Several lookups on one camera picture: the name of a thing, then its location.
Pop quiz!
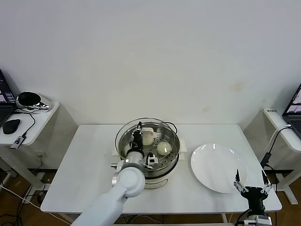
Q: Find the shiny chrome helmet-shaped object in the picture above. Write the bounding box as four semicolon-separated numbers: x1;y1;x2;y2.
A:
16;90;52;111

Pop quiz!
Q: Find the small grey usb hub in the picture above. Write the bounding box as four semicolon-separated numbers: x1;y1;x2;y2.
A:
9;135;26;149

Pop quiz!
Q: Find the round white plate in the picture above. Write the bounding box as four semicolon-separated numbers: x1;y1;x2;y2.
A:
190;143;249;194

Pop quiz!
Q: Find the black laptop on rounded desk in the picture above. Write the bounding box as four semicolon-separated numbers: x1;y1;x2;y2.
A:
0;67;19;128

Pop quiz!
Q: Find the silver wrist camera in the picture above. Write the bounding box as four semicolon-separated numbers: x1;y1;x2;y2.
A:
244;215;272;226
145;152;158;165

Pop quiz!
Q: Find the glass lid with cream handle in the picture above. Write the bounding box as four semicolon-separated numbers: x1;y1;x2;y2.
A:
114;117;180;164

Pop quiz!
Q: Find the dark laptop on labelled desk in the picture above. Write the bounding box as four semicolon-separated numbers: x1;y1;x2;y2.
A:
282;83;301;139

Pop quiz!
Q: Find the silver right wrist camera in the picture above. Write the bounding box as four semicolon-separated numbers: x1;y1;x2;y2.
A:
244;215;272;226

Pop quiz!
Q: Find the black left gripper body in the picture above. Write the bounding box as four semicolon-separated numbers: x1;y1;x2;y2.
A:
131;130;144;153

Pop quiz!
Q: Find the white laptop cable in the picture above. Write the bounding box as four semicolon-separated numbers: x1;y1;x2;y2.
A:
264;125;293;153

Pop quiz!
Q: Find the black laptop charger cable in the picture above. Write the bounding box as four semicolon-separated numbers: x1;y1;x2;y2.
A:
268;127;293;155

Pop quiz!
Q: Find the white floor cable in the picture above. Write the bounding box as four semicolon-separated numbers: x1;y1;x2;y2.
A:
0;183;42;209

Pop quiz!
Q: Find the black computer mouse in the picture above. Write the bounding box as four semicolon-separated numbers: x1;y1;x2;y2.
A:
2;119;22;135

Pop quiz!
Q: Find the black pot power cord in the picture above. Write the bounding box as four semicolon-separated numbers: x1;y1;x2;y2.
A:
162;121;179;134

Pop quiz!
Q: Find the thin black usb cable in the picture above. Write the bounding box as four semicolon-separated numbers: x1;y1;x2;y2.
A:
13;110;37;138

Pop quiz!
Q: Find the white side desk with label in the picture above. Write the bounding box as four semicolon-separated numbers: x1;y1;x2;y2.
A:
263;108;301;205

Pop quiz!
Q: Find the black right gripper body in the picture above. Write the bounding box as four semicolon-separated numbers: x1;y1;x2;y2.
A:
242;186;268;212

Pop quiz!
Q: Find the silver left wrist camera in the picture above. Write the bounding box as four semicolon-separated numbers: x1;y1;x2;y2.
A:
145;152;158;165

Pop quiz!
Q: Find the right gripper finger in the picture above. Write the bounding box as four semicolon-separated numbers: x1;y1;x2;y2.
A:
260;170;273;195
233;169;246;194

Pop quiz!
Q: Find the perforated steel steamer basket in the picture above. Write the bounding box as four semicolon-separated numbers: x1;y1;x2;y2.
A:
119;121;182;171

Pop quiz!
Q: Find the black power adapter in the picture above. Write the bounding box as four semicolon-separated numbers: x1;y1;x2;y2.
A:
260;152;272;168

